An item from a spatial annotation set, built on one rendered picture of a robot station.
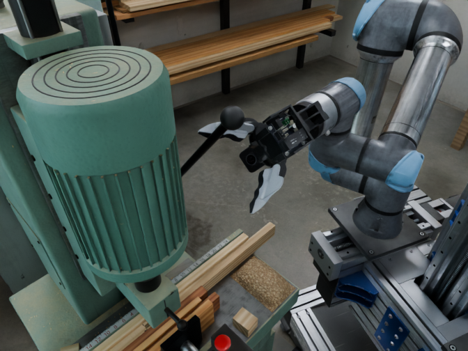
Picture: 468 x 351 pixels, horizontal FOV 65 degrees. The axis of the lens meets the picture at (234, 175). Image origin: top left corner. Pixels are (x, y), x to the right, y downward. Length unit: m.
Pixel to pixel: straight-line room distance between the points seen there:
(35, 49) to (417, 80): 0.70
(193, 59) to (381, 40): 1.99
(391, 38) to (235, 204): 1.65
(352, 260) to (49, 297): 0.88
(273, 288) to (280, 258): 1.24
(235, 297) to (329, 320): 0.86
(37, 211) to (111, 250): 0.25
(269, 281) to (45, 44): 0.67
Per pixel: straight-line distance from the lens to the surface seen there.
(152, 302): 0.74
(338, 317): 1.75
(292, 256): 2.15
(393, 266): 1.29
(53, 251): 0.84
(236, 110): 0.51
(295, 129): 0.60
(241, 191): 2.50
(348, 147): 0.76
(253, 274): 0.92
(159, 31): 3.16
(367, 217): 1.19
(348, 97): 0.73
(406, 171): 0.75
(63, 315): 1.11
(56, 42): 0.57
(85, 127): 0.42
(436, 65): 0.91
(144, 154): 0.45
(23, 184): 0.73
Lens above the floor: 1.69
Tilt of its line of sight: 40 degrees down
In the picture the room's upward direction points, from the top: straight up
